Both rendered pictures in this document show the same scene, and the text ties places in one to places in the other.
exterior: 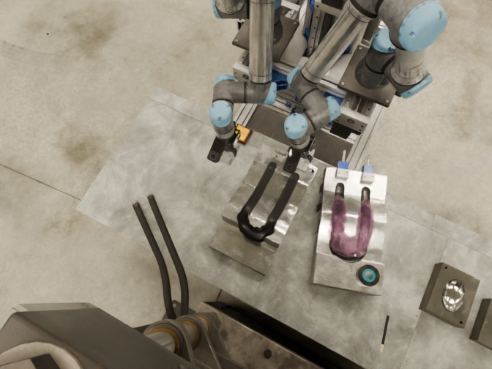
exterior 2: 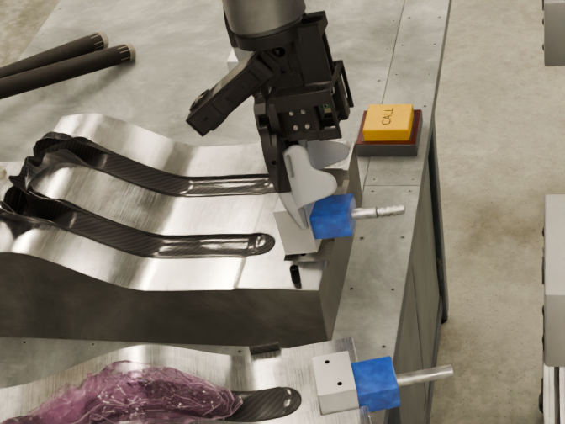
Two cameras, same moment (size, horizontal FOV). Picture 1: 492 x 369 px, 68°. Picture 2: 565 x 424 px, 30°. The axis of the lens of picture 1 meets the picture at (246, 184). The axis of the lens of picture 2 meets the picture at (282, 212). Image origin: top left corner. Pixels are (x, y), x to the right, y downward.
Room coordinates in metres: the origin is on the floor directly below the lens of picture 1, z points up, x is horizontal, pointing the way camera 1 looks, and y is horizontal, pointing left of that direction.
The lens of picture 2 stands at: (0.25, -1.07, 1.63)
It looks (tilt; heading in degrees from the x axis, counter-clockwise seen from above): 38 degrees down; 74
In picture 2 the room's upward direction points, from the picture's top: 11 degrees counter-clockwise
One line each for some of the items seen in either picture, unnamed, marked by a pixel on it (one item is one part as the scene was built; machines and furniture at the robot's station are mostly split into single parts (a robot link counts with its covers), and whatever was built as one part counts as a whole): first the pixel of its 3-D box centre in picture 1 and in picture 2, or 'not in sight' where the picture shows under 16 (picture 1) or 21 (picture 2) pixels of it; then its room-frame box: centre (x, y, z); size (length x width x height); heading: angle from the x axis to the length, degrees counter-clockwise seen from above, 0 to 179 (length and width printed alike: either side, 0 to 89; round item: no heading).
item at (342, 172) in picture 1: (343, 164); (385, 383); (0.51, -0.43, 0.86); 0.13 x 0.05 x 0.05; 162
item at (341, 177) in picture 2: (277, 156); (327, 194); (0.58, -0.15, 0.87); 0.05 x 0.05 x 0.04; 55
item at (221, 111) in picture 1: (221, 116); not in sight; (0.61, 0.05, 1.25); 0.09 x 0.08 x 0.11; 170
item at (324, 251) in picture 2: not in sight; (311, 257); (0.52, -0.24, 0.87); 0.05 x 0.05 x 0.04; 55
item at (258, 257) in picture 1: (263, 206); (133, 221); (0.37, -0.06, 0.87); 0.50 x 0.26 x 0.14; 145
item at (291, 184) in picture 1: (268, 201); (133, 194); (0.37, -0.08, 0.92); 0.35 x 0.16 x 0.09; 145
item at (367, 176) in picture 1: (367, 168); not in sight; (0.48, -0.53, 0.86); 0.13 x 0.05 x 0.05; 162
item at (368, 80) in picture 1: (376, 66); not in sight; (0.82, -0.58, 1.09); 0.15 x 0.15 x 0.10
